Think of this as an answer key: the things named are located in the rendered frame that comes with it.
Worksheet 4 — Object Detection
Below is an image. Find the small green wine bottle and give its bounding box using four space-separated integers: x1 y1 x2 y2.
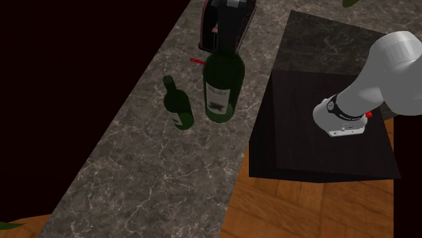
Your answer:
162 74 195 130

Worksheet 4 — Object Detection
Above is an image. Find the large green wine bottle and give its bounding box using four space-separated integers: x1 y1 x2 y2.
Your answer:
202 0 245 124

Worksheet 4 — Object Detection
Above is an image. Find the small red tool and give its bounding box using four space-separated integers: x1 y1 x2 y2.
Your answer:
190 57 207 70

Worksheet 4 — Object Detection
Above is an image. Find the black and red appliance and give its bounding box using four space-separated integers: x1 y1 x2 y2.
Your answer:
198 0 257 55

